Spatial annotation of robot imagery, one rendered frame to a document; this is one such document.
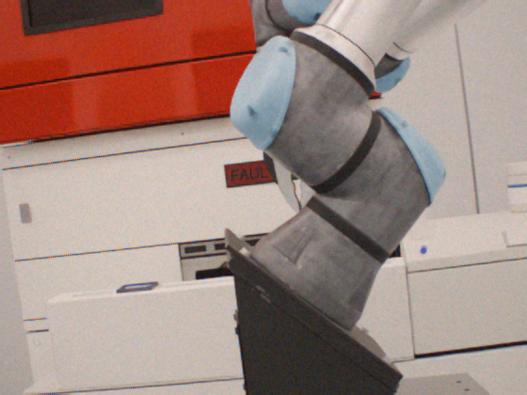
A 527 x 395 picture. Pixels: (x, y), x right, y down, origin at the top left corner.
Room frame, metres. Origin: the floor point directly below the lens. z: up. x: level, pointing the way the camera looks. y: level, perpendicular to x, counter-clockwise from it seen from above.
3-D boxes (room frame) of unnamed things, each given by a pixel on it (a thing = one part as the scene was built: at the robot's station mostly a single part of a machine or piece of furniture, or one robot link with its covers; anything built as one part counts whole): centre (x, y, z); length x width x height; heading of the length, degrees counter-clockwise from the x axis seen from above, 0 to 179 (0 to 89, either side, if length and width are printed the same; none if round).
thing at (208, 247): (2.26, -0.04, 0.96); 0.44 x 0.01 x 0.02; 84
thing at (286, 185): (1.69, -0.04, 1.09); 0.06 x 0.03 x 0.09; 174
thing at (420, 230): (1.91, -0.26, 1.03); 0.06 x 0.04 x 0.13; 174
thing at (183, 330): (1.69, 0.07, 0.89); 0.55 x 0.09 x 0.14; 84
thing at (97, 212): (2.29, 0.13, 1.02); 0.82 x 0.03 x 0.40; 84
